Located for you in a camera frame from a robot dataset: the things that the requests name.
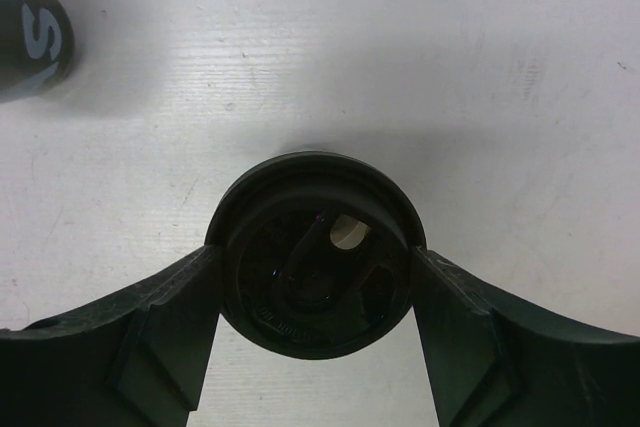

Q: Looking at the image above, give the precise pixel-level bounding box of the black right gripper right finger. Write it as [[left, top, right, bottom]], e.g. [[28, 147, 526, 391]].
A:
[[411, 248, 639, 426]]

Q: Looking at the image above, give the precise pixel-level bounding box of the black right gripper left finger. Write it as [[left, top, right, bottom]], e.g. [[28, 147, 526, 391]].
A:
[[1, 246, 222, 426]]

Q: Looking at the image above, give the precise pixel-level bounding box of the stack of dark paper cups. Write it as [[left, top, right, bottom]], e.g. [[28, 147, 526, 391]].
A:
[[1, 0, 75, 102]]

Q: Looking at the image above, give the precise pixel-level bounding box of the black plastic cup lid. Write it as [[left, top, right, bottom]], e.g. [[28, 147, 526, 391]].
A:
[[205, 151, 426, 360]]

